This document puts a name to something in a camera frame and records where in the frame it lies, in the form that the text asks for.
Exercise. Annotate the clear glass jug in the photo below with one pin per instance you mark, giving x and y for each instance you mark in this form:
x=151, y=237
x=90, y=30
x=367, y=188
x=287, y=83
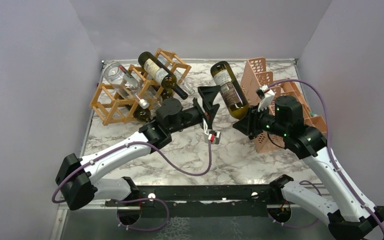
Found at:
x=124, y=83

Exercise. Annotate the green wine bottle silver neck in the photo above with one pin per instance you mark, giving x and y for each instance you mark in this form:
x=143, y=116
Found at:
x=230, y=90

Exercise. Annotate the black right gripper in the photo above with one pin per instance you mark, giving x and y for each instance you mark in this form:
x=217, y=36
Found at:
x=205, y=114

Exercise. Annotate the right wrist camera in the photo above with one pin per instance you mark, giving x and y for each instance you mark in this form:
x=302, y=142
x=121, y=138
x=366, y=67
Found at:
x=212, y=136

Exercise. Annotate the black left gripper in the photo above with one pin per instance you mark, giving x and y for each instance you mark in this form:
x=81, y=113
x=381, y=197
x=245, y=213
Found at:
x=254, y=128

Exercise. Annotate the dark green wine bottle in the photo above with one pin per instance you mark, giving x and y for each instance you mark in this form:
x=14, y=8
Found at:
x=142, y=115

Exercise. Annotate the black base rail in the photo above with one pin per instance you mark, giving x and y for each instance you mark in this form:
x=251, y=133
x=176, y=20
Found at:
x=195, y=201

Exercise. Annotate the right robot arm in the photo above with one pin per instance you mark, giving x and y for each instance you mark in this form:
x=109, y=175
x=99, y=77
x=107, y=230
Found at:
x=350, y=215

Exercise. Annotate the wooden wine rack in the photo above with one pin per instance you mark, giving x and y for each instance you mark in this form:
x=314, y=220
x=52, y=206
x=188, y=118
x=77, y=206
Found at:
x=111, y=107

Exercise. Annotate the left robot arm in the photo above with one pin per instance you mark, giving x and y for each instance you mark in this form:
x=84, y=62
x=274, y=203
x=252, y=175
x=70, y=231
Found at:
x=81, y=180

